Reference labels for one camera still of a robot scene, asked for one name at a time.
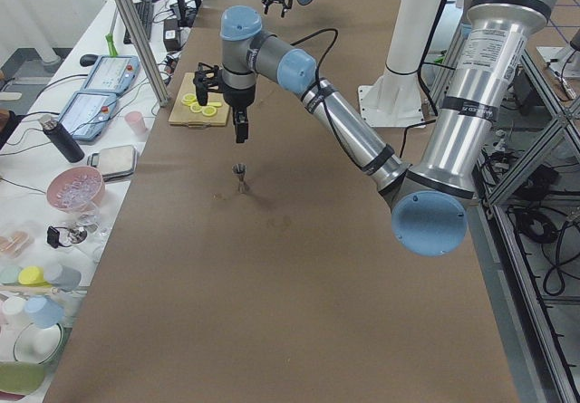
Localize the steel measuring jigger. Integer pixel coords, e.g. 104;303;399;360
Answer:
232;163;249;194

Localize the blue teach pendant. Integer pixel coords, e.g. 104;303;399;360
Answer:
82;55;140;95
58;91;118;143

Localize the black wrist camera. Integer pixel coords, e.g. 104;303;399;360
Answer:
193;62;223;106

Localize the green bowl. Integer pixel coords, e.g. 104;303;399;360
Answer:
0;361;46;396

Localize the aluminium frame post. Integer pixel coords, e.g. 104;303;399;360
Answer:
115;0;169;107

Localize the white plate green rim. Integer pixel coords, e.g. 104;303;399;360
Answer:
13;323;63;364

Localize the lemon slice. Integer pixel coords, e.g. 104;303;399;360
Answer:
181;93;197;106
201;106;218;118
189;102;205;113

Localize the yellow plastic cup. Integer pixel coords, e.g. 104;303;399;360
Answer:
17;265;50;287

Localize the pink plastic cup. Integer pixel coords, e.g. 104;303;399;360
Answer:
124;110;148;137

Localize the white plastic cup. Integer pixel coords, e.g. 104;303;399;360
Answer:
2;296;30;326

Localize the wine glass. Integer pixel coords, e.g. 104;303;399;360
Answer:
67;201;101;245

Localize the mint green plastic cup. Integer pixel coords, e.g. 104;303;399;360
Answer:
0;264;23;285

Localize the blue plastic cup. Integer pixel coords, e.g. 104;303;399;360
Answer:
24;296;64;329

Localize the black computer mouse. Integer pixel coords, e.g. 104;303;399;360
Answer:
79;53;99;67

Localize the bamboo cutting board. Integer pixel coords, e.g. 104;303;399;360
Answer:
168;72;237;129

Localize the black power adapter box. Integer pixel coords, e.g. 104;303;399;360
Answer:
163;18;181;52

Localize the black water bottle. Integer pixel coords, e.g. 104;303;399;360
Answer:
39;115;84;163

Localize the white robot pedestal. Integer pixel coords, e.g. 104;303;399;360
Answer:
359;0;447;128

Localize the pink bowl with ice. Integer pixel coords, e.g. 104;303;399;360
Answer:
46;166;105;212

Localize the grey plastic cup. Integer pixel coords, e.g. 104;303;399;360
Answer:
43;263;82;291

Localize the black keyboard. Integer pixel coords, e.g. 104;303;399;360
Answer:
133;1;154;41

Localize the grey kitchen scale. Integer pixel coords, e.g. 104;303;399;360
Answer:
87;145;139;182

